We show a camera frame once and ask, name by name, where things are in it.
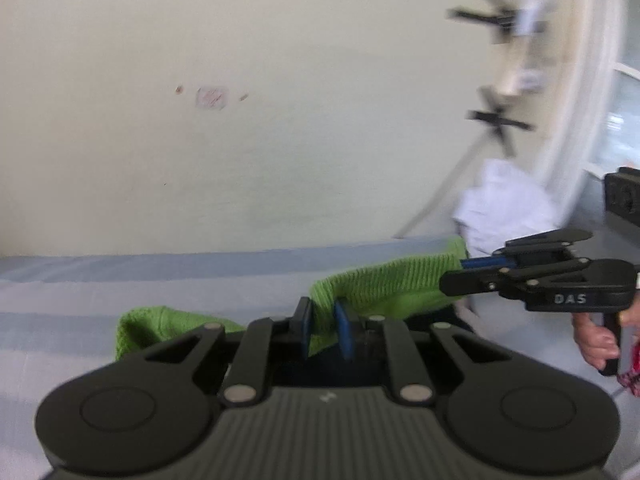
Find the black garment with white stripes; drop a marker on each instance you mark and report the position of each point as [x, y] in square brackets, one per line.
[421, 322]

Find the person's right hand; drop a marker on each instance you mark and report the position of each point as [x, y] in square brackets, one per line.
[596, 344]

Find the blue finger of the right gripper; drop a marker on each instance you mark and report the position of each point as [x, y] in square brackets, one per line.
[487, 262]

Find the upper black tape cross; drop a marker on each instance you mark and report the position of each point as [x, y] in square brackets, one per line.
[508, 18]

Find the green knitted garment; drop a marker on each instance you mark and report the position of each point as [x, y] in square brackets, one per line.
[396, 289]

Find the white wall charger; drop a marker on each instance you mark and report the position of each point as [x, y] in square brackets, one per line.
[522, 72]

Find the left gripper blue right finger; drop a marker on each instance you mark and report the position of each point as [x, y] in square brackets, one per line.
[387, 351]

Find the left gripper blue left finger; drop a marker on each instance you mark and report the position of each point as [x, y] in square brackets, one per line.
[268, 354]

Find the white window frame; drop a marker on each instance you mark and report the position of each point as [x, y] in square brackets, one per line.
[593, 124]

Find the black tape cross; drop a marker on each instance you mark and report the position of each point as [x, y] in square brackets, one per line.
[496, 120]
[508, 18]

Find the white wall sticker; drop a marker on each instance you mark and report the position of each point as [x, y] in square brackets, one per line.
[212, 97]

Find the white t-shirt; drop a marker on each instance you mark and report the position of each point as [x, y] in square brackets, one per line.
[505, 204]

